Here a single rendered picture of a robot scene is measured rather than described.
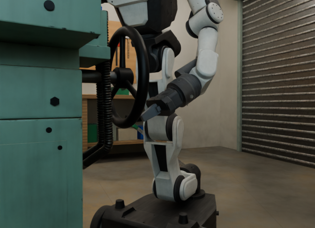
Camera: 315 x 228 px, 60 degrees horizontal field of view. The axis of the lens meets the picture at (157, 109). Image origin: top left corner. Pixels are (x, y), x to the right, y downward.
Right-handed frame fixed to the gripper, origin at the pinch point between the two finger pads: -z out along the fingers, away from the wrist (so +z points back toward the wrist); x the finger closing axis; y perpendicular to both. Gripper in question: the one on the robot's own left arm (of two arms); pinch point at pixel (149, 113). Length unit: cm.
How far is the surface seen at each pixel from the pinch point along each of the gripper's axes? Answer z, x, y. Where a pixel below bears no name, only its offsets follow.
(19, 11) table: -24.1, -30.8, 30.8
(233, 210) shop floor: 52, 64, -112
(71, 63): -18.0, -18.1, 22.3
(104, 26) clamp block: -3.5, -7.8, 26.7
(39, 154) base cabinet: -31.4, -20.2, 11.2
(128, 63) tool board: 147, 304, -8
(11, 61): -26.9, -18.1, 26.9
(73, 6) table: -17.1, -30.8, 28.9
